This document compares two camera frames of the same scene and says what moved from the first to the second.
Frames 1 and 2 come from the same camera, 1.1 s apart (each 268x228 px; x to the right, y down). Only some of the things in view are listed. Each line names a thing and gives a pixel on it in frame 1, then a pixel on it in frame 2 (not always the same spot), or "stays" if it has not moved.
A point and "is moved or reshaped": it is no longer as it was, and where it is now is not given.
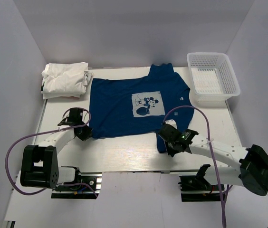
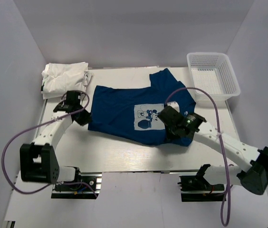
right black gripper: (170, 150) -> (173, 136)
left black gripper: (87, 134) -> (86, 119)
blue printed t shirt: (139, 105) is moved or reshaped
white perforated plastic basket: (212, 79) stays
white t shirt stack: (65, 80) stays
